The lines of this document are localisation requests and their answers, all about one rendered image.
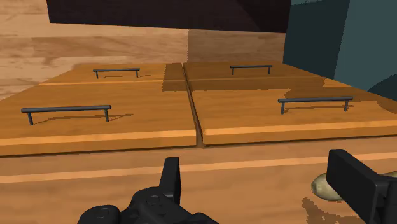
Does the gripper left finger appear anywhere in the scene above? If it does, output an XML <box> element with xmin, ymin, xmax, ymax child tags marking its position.
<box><xmin>76</xmin><ymin>156</ymin><xmax>219</xmax><ymax>224</ymax></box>

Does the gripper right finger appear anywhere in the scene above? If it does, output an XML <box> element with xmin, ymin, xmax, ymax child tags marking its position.
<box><xmin>326</xmin><ymin>148</ymin><xmax>397</xmax><ymax>224</ymax></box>

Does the beige brown potato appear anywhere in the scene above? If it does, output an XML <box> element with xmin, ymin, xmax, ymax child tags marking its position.
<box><xmin>310</xmin><ymin>170</ymin><xmax>397</xmax><ymax>202</ymax></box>

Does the wooden chest of drawers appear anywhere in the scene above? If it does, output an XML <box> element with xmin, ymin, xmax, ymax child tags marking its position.
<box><xmin>0</xmin><ymin>60</ymin><xmax>397</xmax><ymax>224</ymax></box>

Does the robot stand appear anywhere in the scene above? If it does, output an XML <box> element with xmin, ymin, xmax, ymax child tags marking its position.
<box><xmin>46</xmin><ymin>0</ymin><xmax>292</xmax><ymax>34</ymax></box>

